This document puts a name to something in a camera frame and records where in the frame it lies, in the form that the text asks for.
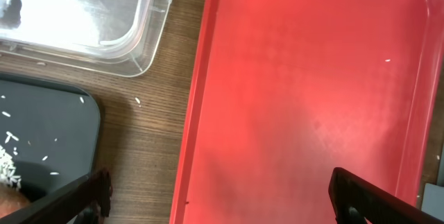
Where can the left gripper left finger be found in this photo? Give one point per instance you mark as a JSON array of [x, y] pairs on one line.
[[88, 197]]

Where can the red serving tray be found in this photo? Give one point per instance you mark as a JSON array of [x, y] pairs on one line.
[[284, 91]]

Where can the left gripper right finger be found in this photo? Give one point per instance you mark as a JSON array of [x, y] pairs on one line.
[[356, 201]]

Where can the white rice pile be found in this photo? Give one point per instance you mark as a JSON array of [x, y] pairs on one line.
[[8, 168]]

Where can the black waste tray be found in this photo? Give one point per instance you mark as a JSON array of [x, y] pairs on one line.
[[48, 130]]

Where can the orange carrot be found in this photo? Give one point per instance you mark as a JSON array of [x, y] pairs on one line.
[[11, 201]]

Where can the clear plastic bin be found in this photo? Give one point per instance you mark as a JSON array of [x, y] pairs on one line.
[[118, 37]]

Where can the grey dishwasher rack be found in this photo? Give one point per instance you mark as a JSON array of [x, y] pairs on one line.
[[432, 200]]

